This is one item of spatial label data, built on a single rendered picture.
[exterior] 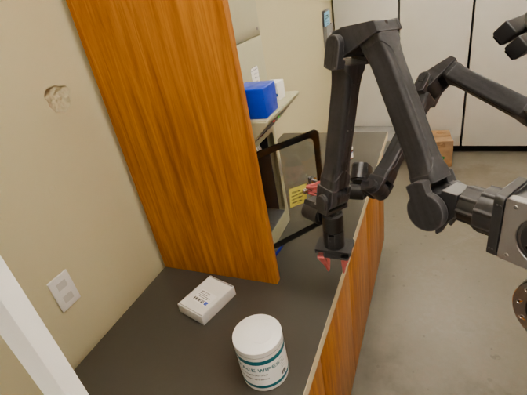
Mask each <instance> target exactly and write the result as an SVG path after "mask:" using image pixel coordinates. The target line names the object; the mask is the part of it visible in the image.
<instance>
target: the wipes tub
mask: <svg viewBox="0 0 527 395"><path fill-rule="evenodd" d="M232 341H233V344H234V349H235V352H236V355H237V358H238V362H239V365H240V368H241V370H242V375H243V377H244V380H245V382H246V383H247V384H248V385H249V386H250V387H252V388H253V389H255V390H259V391H267V390H272V389H274V388H276V387H278V386H280V385H281V384H282V383H283V382H284V381H285V379H286V377H287V375H288V372H289V362H288V358H287V353H286V349H285V342H284V338H283V334H282V327H281V325H280V324H279V322H278V321H277V320H276V319H275V318H274V317H272V316H269V315H266V314H255V315H252V316H249V317H247V318H245V319H243V320H242V321H240V322H239V323H238V325H237V326H236V327H235V329H234V331H233V335H232Z"/></svg>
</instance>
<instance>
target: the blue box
mask: <svg viewBox="0 0 527 395"><path fill-rule="evenodd" d="M244 87H245V95H246V99H247V104H248V108H249V116H250V119H262V118H268V117H269V116H270V115H271V114H272V113H274V112H275V111H276V110H277V109H278V101H277V96H276V88H275V85H274V80H270V81H260V82H246V83H244Z"/></svg>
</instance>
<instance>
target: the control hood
mask: <svg viewBox="0 0 527 395"><path fill-rule="evenodd" d="M298 95H299V91H287V92H285V97H283V98H282V99H281V100H277V101H278V109H277V110H276V111H275V112H274V113H272V114H271V115H270V116H269V117H268V118H262V119H250V121H251V125H252V130H253V137H254V142H256V140H257V139H258V137H259V136H260V135H261V133H262V132H263V131H264V130H265V128H266V127H268V126H269V124H270V123H272V122H273V120H275V119H276V117H277V116H279V115H280V113H281V112H282V114H281V115H280V117H281V116H282V115H283V113H284V112H285V111H286V109H287V108H288V107H289V105H290V104H291V103H292V102H293V101H294V100H295V98H296V97H297V96H298ZM280 117H279V118H280ZM279 118H278V119H279ZM278 119H277V120H278Z"/></svg>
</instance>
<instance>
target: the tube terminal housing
mask: <svg viewBox="0 0 527 395"><path fill-rule="evenodd" d="M236 46H237V50H238V58H239V62H240V67H241V71H242V79H243V83H246V82H252V81H253V80H252V76H251V71H250V69H251V68H253V67H255V66H256V65H257V66H258V71H259V76H260V80H261V81H267V72H266V66H265V61H264V51H263V46H262V41H261V36H260V35H257V36H255V37H253V38H251V39H248V40H246V41H244V42H241V43H239V44H237V45H236ZM266 137H267V141H268V146H269V147H270V146H273V145H275V144H277V143H278V141H277V136H276V131H275V125H272V127H270V129H268V130H267V131H266V132H265V133H264V134H263V136H262V137H260V138H259V139H258V140H257V141H256V142H255V146H256V148H257V147H258V146H259V144H260V143H261V142H262V141H263V140H264V139H265V138H266Z"/></svg>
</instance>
